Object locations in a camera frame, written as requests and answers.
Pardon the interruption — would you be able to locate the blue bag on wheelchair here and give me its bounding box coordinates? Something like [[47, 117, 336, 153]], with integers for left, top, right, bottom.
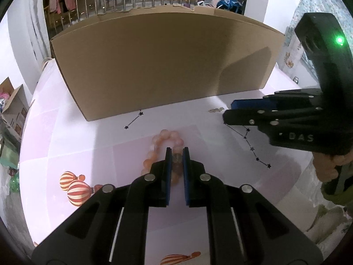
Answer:
[[216, 0, 243, 14]]

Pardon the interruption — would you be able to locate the white green plush blanket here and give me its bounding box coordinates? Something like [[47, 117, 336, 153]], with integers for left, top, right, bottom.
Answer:
[[304, 193, 351, 254]]

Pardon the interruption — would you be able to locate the green plastic soda bottle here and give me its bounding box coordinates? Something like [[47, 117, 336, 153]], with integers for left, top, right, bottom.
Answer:
[[9, 172, 20, 193]]

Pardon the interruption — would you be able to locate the large brown cardboard box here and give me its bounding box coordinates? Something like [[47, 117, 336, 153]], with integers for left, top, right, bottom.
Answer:
[[51, 6, 284, 121]]

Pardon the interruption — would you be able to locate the person's right hand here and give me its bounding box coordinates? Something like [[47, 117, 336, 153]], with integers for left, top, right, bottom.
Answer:
[[312, 151, 352, 182]]

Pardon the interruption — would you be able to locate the open cardboard box with bags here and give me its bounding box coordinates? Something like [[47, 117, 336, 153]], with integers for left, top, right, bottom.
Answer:
[[1, 78, 28, 142]]

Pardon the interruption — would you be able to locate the green paper gift bag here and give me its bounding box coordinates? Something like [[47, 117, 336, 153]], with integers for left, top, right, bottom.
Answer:
[[0, 138, 20, 169]]

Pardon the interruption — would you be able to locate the orange pink bead bracelet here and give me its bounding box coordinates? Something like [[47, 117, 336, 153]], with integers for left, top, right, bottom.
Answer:
[[141, 129, 185, 186]]

